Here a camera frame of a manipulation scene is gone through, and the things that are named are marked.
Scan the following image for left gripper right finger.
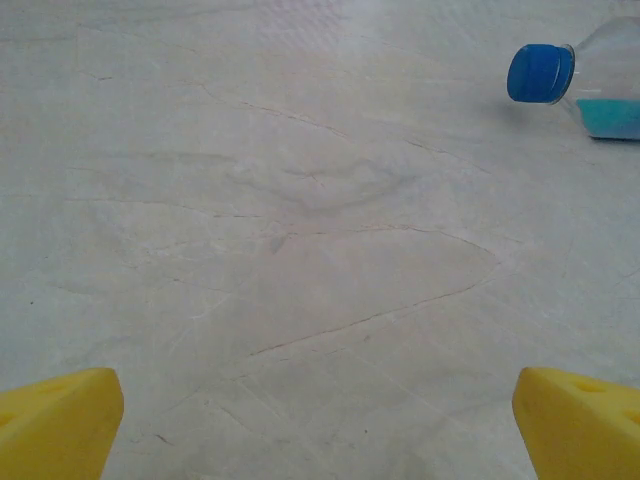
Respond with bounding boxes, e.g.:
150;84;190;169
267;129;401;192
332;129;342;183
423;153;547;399
511;366;640;480

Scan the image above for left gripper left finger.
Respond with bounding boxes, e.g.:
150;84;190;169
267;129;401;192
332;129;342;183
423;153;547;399
0;367;125;480

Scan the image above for blue cap clear bottle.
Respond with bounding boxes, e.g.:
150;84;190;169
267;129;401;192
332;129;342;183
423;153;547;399
506;14;640;142

